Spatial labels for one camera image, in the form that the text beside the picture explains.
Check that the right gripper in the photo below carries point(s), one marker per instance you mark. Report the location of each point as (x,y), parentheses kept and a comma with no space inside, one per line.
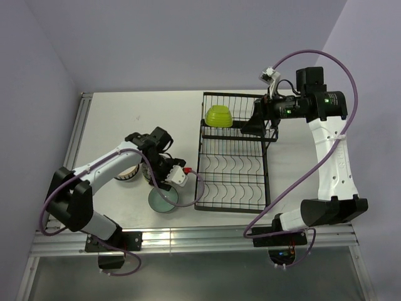
(264,109)

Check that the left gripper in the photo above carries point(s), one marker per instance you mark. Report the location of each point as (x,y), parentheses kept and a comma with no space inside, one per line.
(158,179)

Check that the white bowl with striped outside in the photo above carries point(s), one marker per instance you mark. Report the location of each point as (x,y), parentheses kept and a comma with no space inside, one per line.
(128,174)

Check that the teal dashed ceramic bowl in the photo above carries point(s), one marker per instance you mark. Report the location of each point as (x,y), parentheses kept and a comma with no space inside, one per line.
(159,204)

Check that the green square bowl white inside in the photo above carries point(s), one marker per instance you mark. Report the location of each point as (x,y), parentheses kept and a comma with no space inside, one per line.
(219,116)

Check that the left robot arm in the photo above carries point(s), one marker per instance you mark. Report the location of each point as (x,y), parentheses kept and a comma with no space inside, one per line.
(70,195)

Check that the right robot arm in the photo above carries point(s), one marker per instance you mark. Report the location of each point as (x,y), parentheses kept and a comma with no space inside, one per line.
(328,119)

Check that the leaf patterned bowl stack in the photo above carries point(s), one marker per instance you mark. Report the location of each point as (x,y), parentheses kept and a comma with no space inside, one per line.
(145,172)

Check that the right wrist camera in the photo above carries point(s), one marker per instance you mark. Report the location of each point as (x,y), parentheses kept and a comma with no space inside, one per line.
(271,77)

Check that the black wire dish rack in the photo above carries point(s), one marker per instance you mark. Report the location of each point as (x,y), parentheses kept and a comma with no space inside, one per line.
(233,165)

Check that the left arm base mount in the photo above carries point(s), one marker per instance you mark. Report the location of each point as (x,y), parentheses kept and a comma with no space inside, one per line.
(113,254)

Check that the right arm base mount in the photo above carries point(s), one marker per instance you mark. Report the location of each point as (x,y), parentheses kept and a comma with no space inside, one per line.
(281,247)

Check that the aluminium frame rail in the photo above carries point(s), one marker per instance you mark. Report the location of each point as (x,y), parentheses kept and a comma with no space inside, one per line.
(186,254)

